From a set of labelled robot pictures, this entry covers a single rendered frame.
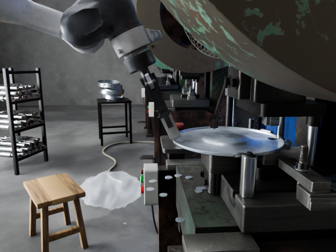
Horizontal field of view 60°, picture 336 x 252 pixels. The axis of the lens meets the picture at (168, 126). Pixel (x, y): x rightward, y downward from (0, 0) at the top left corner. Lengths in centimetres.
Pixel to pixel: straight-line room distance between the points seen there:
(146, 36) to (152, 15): 137
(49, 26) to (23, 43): 707
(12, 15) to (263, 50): 63
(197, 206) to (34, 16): 61
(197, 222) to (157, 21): 162
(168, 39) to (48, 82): 588
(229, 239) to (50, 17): 66
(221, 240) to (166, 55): 161
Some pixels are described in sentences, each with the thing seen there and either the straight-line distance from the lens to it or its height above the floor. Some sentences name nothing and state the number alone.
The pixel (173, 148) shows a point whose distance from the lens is 71.
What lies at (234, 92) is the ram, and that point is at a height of 91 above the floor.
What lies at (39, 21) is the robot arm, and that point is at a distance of 83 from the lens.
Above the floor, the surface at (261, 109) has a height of 88.
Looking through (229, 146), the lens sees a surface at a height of 78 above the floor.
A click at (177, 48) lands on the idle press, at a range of 207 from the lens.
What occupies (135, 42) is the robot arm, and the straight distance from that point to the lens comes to 70.
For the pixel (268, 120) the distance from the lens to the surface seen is 81.
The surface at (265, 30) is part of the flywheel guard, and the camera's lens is 29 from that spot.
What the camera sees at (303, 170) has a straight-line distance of 69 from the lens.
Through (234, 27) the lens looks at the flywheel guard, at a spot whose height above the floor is 101.
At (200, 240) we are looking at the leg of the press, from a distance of 61.
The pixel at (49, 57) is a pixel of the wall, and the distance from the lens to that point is 769.
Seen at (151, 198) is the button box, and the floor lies 52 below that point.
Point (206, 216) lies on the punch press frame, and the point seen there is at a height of 64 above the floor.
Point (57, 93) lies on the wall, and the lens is 768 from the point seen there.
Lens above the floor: 98
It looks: 12 degrees down
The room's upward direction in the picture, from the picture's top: straight up
